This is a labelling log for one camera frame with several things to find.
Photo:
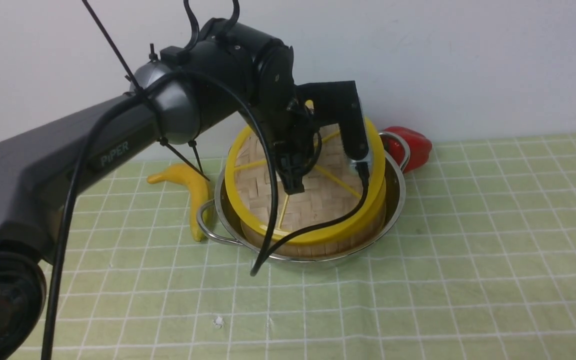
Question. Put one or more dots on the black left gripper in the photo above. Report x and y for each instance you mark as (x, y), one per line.
(290, 127)

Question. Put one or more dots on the yellow rimmed woven steamer lid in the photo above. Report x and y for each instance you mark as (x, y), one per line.
(332, 188)

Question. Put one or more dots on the bamboo steamer with yellow rim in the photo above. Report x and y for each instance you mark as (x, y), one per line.
(318, 247)

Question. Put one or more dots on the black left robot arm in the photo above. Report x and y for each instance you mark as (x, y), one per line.
(181, 92)

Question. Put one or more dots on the stainless steel pot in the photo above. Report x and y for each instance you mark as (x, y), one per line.
(394, 201)

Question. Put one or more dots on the yellow banana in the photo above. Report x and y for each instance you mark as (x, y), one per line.
(199, 192)

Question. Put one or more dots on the red bell pepper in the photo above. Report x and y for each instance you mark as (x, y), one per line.
(419, 145)

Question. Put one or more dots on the green checkered tablecloth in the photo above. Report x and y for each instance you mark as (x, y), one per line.
(481, 265)

